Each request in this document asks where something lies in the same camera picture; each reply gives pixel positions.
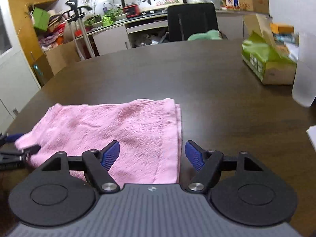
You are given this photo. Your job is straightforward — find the large cardboard box left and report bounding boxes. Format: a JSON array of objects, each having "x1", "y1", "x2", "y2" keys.
[{"x1": 36, "y1": 41, "x2": 81, "y2": 78}]

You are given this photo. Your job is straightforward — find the green paper bag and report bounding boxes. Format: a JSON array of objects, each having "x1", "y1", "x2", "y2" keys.
[{"x1": 32, "y1": 7, "x2": 50, "y2": 32}]

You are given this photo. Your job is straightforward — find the black office chair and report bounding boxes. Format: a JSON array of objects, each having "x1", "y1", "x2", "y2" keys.
[{"x1": 167, "y1": 3, "x2": 219, "y2": 42}]

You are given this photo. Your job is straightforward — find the green tissue box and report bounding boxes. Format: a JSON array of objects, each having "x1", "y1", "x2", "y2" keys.
[{"x1": 242, "y1": 14, "x2": 296, "y2": 85}]

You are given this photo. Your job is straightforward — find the green cushion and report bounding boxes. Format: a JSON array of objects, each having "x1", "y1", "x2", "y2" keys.
[{"x1": 187, "y1": 29, "x2": 222, "y2": 41}]

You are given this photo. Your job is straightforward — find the translucent plastic cup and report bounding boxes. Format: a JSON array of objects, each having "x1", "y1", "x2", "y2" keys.
[{"x1": 292, "y1": 33, "x2": 315, "y2": 108}]

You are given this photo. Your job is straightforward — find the white side counter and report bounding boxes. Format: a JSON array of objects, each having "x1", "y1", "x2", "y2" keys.
[{"x1": 87, "y1": 10, "x2": 254, "y2": 56}]

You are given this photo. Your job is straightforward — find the red blender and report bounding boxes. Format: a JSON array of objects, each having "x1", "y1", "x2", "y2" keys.
[{"x1": 121, "y1": 0, "x2": 140, "y2": 19}]

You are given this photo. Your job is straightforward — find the black crutches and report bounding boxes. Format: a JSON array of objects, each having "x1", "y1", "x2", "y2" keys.
[{"x1": 57, "y1": 0, "x2": 95, "y2": 60}]

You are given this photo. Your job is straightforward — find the orange box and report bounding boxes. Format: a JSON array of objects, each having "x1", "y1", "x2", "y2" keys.
[{"x1": 270, "y1": 23, "x2": 295, "y2": 34}]

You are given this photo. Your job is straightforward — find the pink towel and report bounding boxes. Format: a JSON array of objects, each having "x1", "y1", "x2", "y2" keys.
[{"x1": 15, "y1": 99, "x2": 182, "y2": 186}]

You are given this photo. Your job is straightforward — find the potted green plants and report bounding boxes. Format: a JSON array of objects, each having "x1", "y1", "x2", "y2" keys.
[{"x1": 82, "y1": 0, "x2": 123, "y2": 28}]

